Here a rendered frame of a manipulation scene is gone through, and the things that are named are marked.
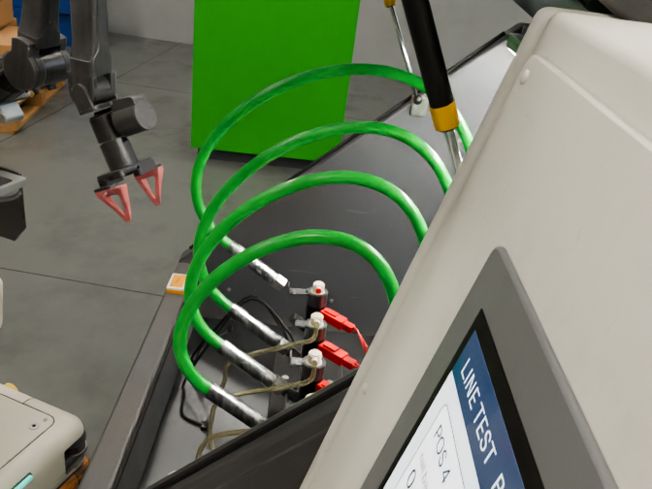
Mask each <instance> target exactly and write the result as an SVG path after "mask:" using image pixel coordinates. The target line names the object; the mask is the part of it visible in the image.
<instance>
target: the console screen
mask: <svg viewBox="0 0 652 489"><path fill-rule="evenodd" d="M360 489H619V488H618V486H617V484H616V482H615V479H614V477H613V475H612V473H611V471H610V469H609V467H608V465H607V462H606V460H605V458H604V457H603V454H602V452H601V450H600V447H599V445H598V443H597V441H596V439H595V437H594V435H593V433H592V430H591V428H590V426H589V424H588V422H587V420H586V418H585V416H584V414H583V411H582V409H581V407H580V405H579V403H578V401H577V400H576V398H575V395H574V393H573V391H572V389H571V386H570V384H569V382H568V379H567V377H566V375H565V373H564V371H563V369H562V367H561V365H560V362H559V360H558V358H557V356H556V354H555V352H554V350H553V348H552V345H551V343H550V341H549V339H548V338H547V336H546V334H545V332H544V329H543V327H542V325H541V323H540V321H539V319H538V316H537V313H536V311H535V309H534V307H533V305H532V303H531V301H530V299H529V296H528V294H527V292H526V290H525V288H524V286H523V284H522V282H521V279H520V277H519V275H518V274H517V272H516V270H515V268H514V266H513V263H512V261H511V259H510V257H509V255H508V253H507V251H506V249H505V248H504V247H503V246H496V247H495V248H494V249H493V250H492V252H491V253H490V255H489V257H488V259H487V260H486V262H485V264H484V266H483V268H482V269H481V271H480V273H479V275H478V277H477V278H476V280H475V282H474V284H473V286H472V288H471V290H470V292H469V294H468V295H467V297H466V299H465V301H464V303H463V304H462V306H461V307H460V309H459V311H458V312H457V314H456V316H455V318H454V320H453V321H452V323H451V325H450V327H449V329H448V330H447V332H446V334H445V336H444V338H443V339H442V341H441V343H440V346H439V347H438V349H437V351H436V353H435V355H434V356H433V358H432V360H431V362H430V364H429V365H428V367H427V369H426V371H425V373H424V375H423V376H422V377H421V379H420V381H419V383H418V384H417V386H416V388H415V390H414V392H413V393H412V395H411V397H410V399H409V401H408V402H407V405H406V407H405V409H404V410H403V412H402V414H401V416H400V418H399V419H398V421H397V423H396V425H395V427H394V428H393V430H392V432H391V434H390V436H389V437H388V439H387V441H386V443H385V445H384V446H383V447H382V449H381V451H380V453H379V454H378V456H377V458H376V460H375V462H374V464H373V466H372V468H371V470H370V471H369V473H368V475H367V477H366V479H365V481H364V482H363V484H362V486H361V488H360Z"/></svg>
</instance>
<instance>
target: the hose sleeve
mask: <svg viewBox="0 0 652 489"><path fill-rule="evenodd" d="M225 250H226V251H227V252H229V253H230V254H231V255H232V256H234V255H236V254H238V253H239V252H241V251H243V250H245V248H244V247H242V246H241V245H240V244H238V243H237V242H235V241H234V240H233V241H232V242H231V243H230V244H229V246H228V247H227V248H225ZM246 266H247V267H249V268H250V269H251V270H252V271H253V272H254V273H256V274H257V275H258V276H260V277H261V278H263V279H264V280H266V281H267V282H268V283H273V282H274V281H275V280H276V278H277V273H276V272H275V271H274V270H272V268H270V267H268V265H266V264H264V263H263V262H262V261H261V260H259V259H257V260H255V261H253V262H251V263H249V264H247V265H246Z"/></svg>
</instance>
